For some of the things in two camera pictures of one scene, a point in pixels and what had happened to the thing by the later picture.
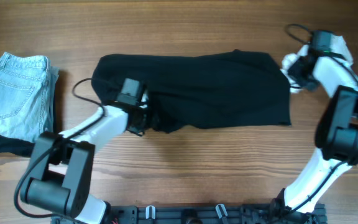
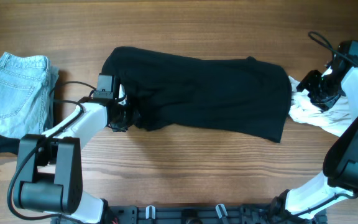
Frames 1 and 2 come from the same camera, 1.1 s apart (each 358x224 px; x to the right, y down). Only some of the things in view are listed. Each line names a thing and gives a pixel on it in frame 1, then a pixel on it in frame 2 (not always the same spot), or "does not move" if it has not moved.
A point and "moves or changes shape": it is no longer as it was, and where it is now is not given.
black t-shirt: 234,89 moves or changes shape
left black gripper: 139,130 to 134,117
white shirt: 337,46 to 335,118
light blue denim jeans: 17,97 does not move
